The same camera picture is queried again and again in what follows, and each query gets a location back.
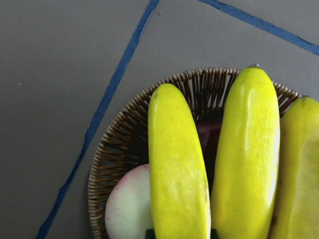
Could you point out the brown wicker basket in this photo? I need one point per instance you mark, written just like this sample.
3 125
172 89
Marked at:
125 145

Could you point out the yellow banana bunch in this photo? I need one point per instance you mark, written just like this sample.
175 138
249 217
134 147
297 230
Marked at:
266 181

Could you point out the dark purple fruit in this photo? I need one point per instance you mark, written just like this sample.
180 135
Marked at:
208 132

